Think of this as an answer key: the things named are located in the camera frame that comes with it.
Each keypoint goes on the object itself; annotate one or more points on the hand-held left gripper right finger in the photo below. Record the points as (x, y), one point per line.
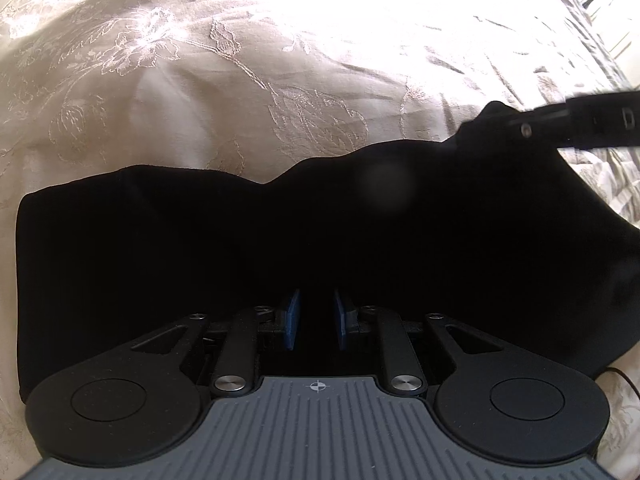
(343, 321)

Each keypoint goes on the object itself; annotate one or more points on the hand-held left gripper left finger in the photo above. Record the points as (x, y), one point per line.
(292, 321)

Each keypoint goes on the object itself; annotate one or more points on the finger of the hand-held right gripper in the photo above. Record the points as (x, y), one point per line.
(537, 122)

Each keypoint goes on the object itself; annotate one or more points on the black pants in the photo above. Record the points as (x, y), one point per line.
(350, 230)

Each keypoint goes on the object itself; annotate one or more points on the cream embroidered bedspread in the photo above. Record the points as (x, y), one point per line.
(200, 85)

